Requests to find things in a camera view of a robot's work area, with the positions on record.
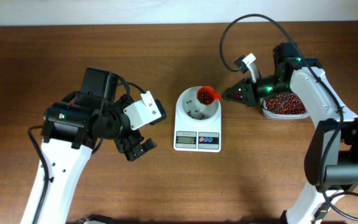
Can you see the white digital kitchen scale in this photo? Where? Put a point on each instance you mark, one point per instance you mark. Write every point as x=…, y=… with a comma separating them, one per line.
x=197, y=135

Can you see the red beans in bowl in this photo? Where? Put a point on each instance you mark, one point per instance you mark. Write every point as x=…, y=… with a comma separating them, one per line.
x=194, y=109

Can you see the red adzuki beans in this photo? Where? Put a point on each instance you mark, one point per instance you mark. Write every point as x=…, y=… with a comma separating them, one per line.
x=285, y=104

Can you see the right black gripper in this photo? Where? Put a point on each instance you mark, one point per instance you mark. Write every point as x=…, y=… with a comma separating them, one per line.
x=247, y=91

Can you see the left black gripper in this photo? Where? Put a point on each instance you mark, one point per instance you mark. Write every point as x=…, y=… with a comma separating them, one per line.
x=133, y=140

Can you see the clear plastic food container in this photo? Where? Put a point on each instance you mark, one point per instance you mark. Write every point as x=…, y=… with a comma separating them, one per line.
x=270, y=115

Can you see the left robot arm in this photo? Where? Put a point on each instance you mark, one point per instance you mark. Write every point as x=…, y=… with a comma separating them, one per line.
x=75, y=128

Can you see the red plastic measuring scoop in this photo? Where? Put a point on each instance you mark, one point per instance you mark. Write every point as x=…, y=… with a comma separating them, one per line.
x=207, y=95

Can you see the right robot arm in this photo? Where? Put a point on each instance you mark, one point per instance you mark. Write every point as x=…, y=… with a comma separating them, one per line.
x=331, y=162

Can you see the white round bowl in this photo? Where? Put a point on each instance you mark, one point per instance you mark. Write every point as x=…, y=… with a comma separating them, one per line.
x=190, y=94

